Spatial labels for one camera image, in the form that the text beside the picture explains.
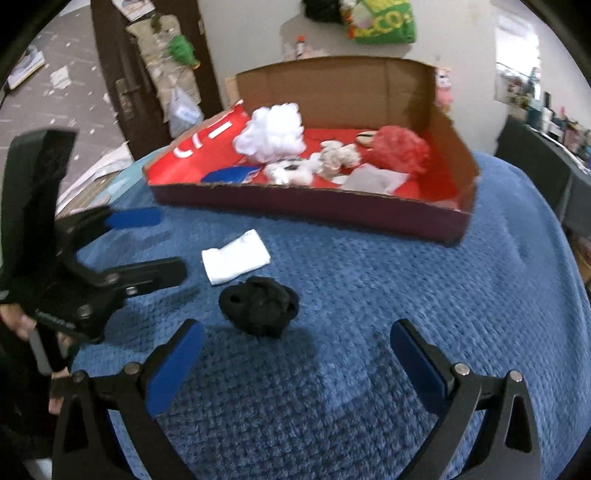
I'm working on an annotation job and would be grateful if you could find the dark brown door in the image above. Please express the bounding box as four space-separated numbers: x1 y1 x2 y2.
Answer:
90 0 222 159

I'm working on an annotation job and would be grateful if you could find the blue knitted blanket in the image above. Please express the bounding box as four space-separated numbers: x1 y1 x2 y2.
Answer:
75 153 590 479

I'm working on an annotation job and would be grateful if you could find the black bag on wall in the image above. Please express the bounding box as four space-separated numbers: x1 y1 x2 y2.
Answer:
303 0 342 24

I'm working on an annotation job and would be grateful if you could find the red cardboard box tray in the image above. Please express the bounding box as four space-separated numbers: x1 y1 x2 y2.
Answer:
143 56 480 243

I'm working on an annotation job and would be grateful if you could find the pale pink plush with stick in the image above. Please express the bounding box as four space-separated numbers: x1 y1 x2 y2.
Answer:
284 35 327 61

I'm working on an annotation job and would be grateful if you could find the white cloth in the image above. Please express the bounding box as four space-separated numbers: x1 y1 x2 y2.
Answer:
201 229 270 286

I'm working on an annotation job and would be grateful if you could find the pink plush wall toy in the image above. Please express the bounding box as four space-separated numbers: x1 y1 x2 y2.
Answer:
435 68 453 113

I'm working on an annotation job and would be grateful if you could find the fabric door organizer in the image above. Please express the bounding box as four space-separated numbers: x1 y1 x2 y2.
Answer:
126 14 201 122

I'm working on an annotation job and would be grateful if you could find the green plush on door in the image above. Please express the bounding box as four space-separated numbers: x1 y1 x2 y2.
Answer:
167 34 200 70

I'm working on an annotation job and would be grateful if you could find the red plush mushroom toy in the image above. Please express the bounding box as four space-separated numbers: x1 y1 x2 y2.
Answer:
356 126 431 176

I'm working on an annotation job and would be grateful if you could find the person's left hand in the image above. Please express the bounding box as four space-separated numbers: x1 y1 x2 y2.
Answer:
0 301 77 416

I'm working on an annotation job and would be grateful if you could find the white bunny plush clip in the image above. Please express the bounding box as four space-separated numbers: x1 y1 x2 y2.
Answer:
263 157 322 187

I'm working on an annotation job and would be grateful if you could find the white sachet packet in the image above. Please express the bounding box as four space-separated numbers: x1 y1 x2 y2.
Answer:
341 164 409 195

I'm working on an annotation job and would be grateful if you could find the black scrunchie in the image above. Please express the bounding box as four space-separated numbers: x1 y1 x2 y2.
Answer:
218 276 300 340

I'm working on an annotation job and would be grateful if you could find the green tote bag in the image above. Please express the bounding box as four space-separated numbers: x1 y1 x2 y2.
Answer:
339 0 417 45

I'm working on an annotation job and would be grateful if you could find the dark cloth covered table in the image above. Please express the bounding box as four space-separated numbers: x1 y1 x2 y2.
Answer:
495 116 591 238

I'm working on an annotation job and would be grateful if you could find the plastic bag on door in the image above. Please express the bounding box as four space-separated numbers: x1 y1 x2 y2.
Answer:
168 87 204 139

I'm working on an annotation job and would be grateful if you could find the white fluffy plush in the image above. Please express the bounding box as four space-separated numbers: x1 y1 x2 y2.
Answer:
232 103 307 164

